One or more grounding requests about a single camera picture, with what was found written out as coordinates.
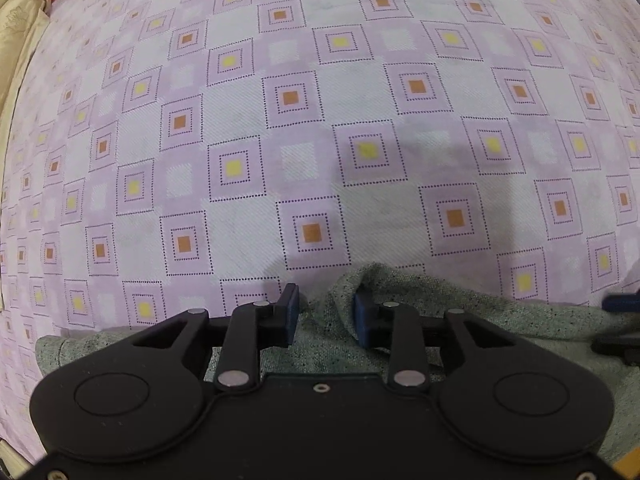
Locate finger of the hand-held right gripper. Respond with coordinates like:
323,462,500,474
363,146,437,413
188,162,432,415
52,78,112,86
602,293,640,312
591,336,640,362

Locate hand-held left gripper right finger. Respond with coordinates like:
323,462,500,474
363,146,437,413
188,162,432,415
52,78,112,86
353,287,522,394

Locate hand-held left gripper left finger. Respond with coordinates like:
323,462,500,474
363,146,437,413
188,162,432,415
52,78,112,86
115,283,300,394

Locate grey pants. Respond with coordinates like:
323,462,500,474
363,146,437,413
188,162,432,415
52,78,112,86
35,262,640,466

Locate pink patterned bed sheet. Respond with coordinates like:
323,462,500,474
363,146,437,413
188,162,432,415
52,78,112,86
0,0,640,461

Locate cream pillow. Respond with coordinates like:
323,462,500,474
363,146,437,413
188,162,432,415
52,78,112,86
0,0,52,128

